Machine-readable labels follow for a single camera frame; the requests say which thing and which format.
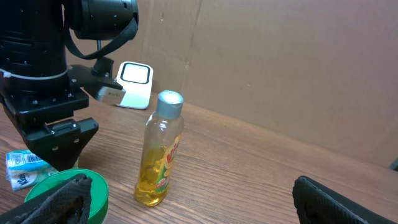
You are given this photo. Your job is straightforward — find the green lid jar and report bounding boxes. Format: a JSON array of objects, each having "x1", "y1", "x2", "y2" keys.
[{"x1": 25, "y1": 169, "x2": 109, "y2": 224}]

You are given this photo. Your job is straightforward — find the white barcode scanner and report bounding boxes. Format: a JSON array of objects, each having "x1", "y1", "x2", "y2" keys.
[{"x1": 116, "y1": 62, "x2": 153, "y2": 110}]

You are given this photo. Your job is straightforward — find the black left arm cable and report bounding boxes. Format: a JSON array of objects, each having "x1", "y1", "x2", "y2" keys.
[{"x1": 63, "y1": 17, "x2": 140, "y2": 61}]

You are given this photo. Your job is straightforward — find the yellow liquid bottle grey cap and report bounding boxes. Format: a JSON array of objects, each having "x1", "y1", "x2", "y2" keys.
[{"x1": 134, "y1": 90, "x2": 184, "y2": 207}]

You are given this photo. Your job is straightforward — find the small teal tissue pack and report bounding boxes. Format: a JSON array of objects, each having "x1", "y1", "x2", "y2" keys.
[{"x1": 6, "y1": 150, "x2": 58, "y2": 191}]

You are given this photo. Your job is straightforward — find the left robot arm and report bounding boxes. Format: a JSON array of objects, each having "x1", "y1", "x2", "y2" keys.
[{"x1": 1, "y1": 0, "x2": 139, "y2": 171}]

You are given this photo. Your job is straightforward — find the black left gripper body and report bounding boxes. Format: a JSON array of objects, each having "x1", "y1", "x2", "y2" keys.
[{"x1": 1, "y1": 65, "x2": 122, "y2": 135}]

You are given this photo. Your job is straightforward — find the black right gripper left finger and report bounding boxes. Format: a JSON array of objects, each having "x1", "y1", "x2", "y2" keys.
[{"x1": 1, "y1": 173, "x2": 92, "y2": 224}]

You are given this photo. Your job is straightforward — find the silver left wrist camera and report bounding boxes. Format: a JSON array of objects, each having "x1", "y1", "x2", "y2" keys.
[{"x1": 95, "y1": 86, "x2": 126, "y2": 105}]

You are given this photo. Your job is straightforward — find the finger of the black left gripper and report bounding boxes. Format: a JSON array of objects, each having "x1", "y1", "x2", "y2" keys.
[{"x1": 24, "y1": 118, "x2": 99, "y2": 171}]

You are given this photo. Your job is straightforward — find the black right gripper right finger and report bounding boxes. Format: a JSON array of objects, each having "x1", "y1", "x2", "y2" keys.
[{"x1": 292, "y1": 175, "x2": 395, "y2": 224}]

